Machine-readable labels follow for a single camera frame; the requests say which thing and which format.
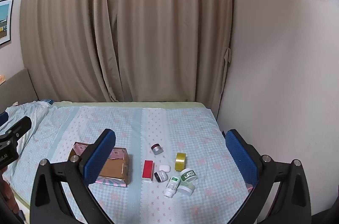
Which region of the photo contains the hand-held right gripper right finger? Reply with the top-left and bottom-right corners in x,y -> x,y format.
225,129 -> 311,224

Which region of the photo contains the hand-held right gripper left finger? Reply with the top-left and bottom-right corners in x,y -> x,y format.
29,129 -> 117,224

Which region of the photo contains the cardboard box with pink print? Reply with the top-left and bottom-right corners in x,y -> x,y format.
67,141 -> 131,187

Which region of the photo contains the red and silver cream jar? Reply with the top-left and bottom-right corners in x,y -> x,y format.
151,144 -> 164,156

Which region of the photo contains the yellow tape roll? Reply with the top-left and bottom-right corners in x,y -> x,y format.
175,152 -> 186,171

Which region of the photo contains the white pill bottle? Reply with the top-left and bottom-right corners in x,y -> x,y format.
164,176 -> 181,198

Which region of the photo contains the grey padded headboard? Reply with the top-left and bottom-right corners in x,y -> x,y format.
0,68 -> 39,108

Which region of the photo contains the red rectangular box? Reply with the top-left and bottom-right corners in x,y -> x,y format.
142,160 -> 154,182

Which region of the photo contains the white jar with green label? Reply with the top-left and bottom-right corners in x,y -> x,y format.
180,168 -> 198,182

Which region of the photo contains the light blue checked blanket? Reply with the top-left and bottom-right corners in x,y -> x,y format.
0,101 -> 255,224

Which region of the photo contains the pale green jar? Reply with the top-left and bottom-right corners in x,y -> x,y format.
177,181 -> 196,196

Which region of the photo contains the small black jar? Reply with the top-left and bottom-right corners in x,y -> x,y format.
154,171 -> 167,183

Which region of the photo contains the pale green bed sheet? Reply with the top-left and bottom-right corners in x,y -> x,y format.
11,101 -> 212,216

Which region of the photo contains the beige curtain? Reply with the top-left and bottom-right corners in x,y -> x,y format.
20,0 -> 235,110

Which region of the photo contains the framed wall poster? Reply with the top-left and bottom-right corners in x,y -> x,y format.
0,0 -> 14,46

